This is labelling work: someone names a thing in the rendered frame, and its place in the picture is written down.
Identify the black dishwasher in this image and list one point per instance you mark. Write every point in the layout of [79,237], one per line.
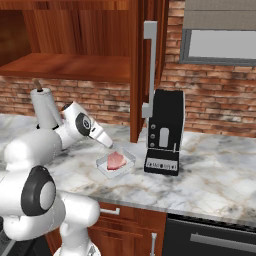
[210,238]

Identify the wooden drawer front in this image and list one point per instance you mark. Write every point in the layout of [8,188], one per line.
[140,216]

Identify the wooden wall cabinet door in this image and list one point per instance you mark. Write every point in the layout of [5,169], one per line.
[137,66]

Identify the clear plastic tray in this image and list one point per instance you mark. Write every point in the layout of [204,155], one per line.
[128,160]

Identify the grey framed window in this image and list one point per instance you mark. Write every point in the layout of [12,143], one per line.
[221,45]

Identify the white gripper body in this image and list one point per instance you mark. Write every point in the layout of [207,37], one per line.
[100,136]

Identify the black coffee machine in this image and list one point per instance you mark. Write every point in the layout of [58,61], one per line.
[165,126]

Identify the wooden paper towel holder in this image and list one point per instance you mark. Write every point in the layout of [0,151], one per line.
[38,85]

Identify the white paper towel roll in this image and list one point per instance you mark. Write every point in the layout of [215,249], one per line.
[45,108]

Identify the pink raw meat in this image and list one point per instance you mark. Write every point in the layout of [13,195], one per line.
[115,161]

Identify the wooden base cabinet door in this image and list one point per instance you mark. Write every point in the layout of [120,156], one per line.
[126,241]

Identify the wooden wall cabinet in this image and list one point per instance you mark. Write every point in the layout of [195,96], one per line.
[73,40]

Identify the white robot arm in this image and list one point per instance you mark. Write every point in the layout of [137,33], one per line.
[33,150]

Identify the grey window blind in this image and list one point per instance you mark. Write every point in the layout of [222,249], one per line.
[220,15]

